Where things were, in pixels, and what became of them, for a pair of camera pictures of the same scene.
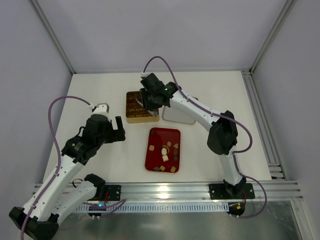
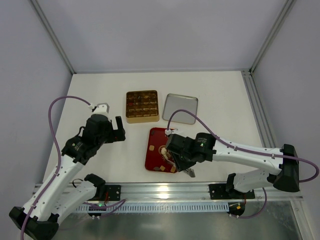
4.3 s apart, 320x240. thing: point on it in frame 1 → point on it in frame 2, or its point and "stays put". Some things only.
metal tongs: [154, 112] → [191, 172]
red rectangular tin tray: [162, 150] stays put
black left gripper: [113, 131] stays put
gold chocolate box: [135, 110] stays put
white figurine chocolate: [164, 151] stays put
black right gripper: [147, 100] → [178, 157]
